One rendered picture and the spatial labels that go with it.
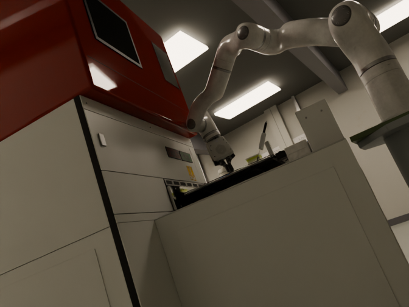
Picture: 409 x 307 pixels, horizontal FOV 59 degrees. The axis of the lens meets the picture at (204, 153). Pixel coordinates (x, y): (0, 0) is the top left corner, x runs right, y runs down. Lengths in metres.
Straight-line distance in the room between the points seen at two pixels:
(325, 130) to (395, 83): 0.27
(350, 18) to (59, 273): 1.15
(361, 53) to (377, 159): 6.44
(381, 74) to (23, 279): 1.24
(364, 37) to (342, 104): 6.61
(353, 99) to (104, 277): 7.16
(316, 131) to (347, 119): 6.71
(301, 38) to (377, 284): 0.86
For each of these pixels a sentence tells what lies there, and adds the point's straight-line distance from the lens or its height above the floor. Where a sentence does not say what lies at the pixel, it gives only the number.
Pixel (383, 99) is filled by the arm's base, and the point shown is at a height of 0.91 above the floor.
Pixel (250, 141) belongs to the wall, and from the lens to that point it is 8.41.
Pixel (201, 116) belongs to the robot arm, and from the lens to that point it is 1.60.
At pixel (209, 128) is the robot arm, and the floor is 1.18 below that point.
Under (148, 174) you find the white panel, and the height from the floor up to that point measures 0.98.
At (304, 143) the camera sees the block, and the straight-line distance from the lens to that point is 1.30.
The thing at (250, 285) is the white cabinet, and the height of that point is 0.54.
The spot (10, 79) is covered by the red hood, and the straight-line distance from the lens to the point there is 1.38.
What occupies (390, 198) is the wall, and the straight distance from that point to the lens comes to 7.67.
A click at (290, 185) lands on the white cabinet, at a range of 1.05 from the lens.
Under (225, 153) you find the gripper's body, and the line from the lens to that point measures 1.65.
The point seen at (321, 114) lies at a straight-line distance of 1.13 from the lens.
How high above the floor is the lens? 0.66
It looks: 15 degrees up
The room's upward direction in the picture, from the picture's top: 21 degrees counter-clockwise
